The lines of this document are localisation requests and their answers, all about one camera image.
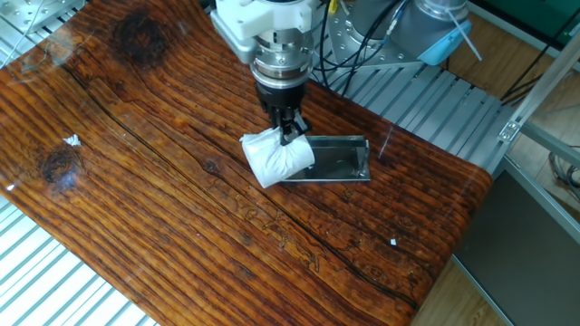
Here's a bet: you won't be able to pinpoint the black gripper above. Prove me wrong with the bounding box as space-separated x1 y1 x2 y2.
253 79 314 147

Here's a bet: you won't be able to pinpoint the white paper roll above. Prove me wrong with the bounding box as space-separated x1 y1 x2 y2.
238 126 316 190

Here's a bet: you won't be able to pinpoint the flat metal plate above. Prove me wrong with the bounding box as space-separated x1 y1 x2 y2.
280 134 372 184

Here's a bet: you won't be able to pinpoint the wood-grain table mat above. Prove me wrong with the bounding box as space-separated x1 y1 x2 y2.
0 0 494 326

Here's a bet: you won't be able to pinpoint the white zip tie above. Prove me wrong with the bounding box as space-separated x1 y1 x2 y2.
446 8 484 62

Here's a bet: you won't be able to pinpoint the dark grey panel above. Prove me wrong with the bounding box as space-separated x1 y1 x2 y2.
451 156 580 326

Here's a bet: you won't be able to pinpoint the perforated silver metal plate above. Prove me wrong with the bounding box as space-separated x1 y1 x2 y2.
0 0 86 34

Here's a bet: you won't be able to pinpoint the black cable bundle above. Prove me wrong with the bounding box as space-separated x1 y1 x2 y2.
315 0 409 99

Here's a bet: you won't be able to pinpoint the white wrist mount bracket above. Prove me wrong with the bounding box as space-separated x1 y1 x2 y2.
210 0 314 64

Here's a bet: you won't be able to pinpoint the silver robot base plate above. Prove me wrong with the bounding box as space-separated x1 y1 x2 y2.
325 0 427 72

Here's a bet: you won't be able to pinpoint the silver corner bracket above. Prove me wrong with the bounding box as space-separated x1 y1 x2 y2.
497 118 522 145

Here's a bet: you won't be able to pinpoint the black floor cables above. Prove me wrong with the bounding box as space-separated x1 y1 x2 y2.
500 17 580 108

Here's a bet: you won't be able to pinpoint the aluminium frame post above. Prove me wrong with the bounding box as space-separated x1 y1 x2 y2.
498 38 580 144

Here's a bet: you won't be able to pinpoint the horizontal aluminium frame beam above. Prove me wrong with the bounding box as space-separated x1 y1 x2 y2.
519 120 580 169

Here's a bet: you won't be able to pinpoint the thin white cable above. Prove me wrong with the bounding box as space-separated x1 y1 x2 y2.
0 0 49 69

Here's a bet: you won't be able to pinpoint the coiled grey cables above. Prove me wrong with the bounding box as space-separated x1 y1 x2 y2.
547 147 580 203

